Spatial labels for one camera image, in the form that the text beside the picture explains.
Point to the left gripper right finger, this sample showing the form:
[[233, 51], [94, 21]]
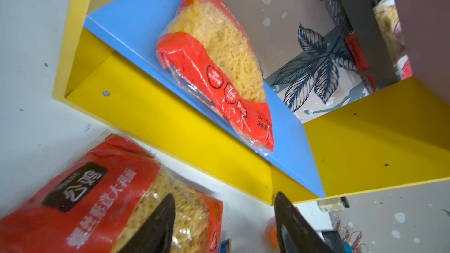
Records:
[[294, 234]]

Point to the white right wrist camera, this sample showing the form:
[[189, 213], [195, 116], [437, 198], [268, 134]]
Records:
[[333, 240]]

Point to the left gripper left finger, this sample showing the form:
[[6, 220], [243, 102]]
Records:
[[155, 235]]

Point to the red macaroni bag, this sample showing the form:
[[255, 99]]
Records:
[[209, 54]]

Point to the red noodle bag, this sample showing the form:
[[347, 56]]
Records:
[[101, 200]]

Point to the Chuba cassava chips bag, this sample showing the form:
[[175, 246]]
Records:
[[388, 21]]

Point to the blue shell pasta bag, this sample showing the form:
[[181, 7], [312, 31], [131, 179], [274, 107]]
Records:
[[226, 246]]

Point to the small spice bottle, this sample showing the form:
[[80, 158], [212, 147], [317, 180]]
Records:
[[333, 205]]

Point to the orange pastatime pasta bag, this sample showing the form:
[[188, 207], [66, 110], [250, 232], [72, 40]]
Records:
[[271, 233]]

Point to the black wall basket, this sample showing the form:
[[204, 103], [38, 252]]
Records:
[[357, 24]]

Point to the yellow shelf unit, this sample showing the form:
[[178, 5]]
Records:
[[331, 139]]

